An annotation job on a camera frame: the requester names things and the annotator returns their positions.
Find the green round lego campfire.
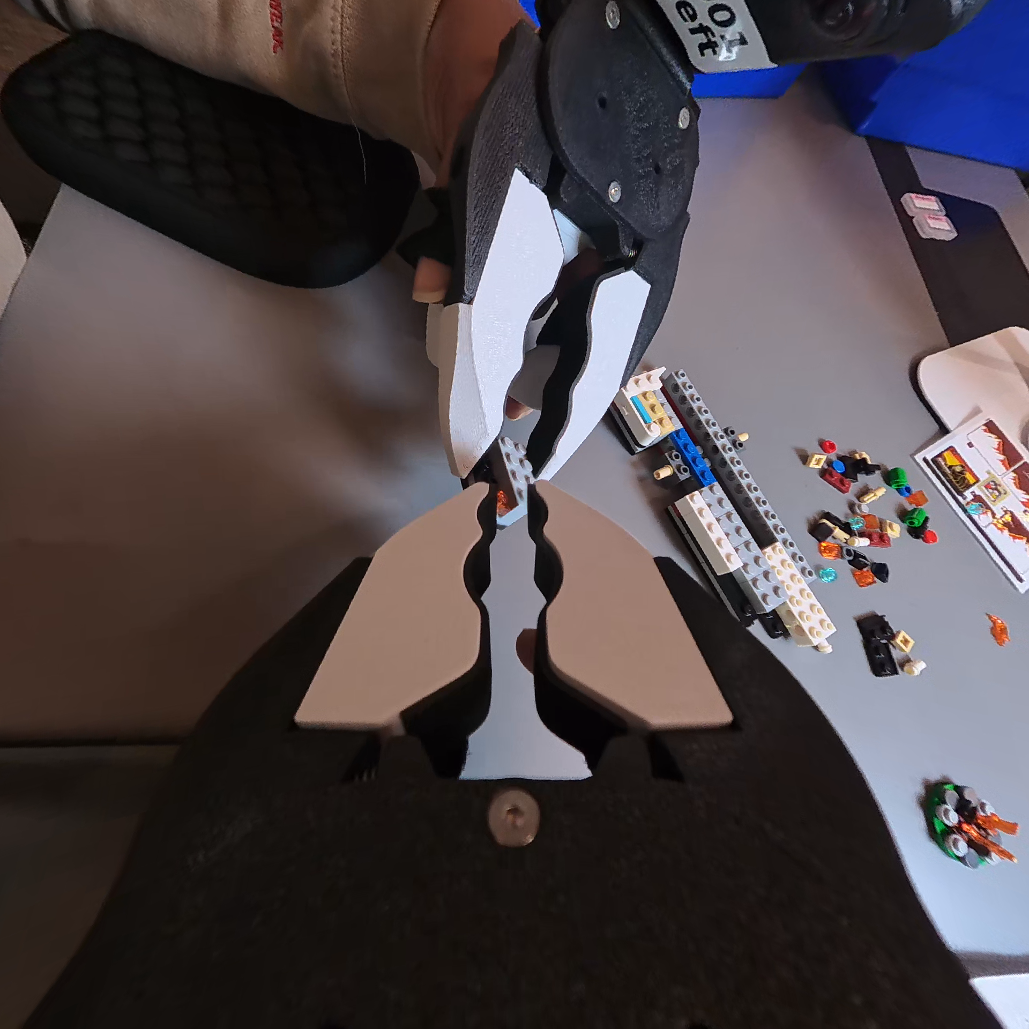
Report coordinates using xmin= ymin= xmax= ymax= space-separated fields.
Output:
xmin=922 ymin=780 xmax=1020 ymax=871

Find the black mesh armrest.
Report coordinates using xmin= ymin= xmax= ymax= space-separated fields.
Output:
xmin=0 ymin=31 xmax=421 ymax=290

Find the printed white paper bag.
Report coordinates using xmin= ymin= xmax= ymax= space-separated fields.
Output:
xmin=968 ymin=973 xmax=1029 ymax=1029

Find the person's left forearm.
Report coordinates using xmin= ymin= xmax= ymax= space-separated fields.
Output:
xmin=16 ymin=0 xmax=443 ymax=182

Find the long grey lego build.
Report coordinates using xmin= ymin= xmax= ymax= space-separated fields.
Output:
xmin=608 ymin=366 xmax=839 ymax=654

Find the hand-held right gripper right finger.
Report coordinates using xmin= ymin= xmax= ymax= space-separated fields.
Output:
xmin=529 ymin=479 xmax=735 ymax=734

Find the small grey lego assembly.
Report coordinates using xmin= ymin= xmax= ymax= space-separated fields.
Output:
xmin=481 ymin=436 xmax=538 ymax=529

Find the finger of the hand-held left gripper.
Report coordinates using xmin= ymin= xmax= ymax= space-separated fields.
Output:
xmin=526 ymin=267 xmax=652 ymax=482
xmin=424 ymin=167 xmax=578 ymax=479

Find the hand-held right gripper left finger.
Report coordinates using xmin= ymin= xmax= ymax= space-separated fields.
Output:
xmin=293 ymin=481 xmax=495 ymax=733

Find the lego sticker sheet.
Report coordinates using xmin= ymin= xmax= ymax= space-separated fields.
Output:
xmin=912 ymin=414 xmax=1029 ymax=593

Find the person's left hand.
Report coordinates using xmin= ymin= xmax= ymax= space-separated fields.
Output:
xmin=412 ymin=0 xmax=538 ymax=307

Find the pile of lego pieces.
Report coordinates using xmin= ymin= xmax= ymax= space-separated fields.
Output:
xmin=800 ymin=438 xmax=942 ymax=678

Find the white book stand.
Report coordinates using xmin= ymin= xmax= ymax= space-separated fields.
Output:
xmin=916 ymin=325 xmax=1029 ymax=433

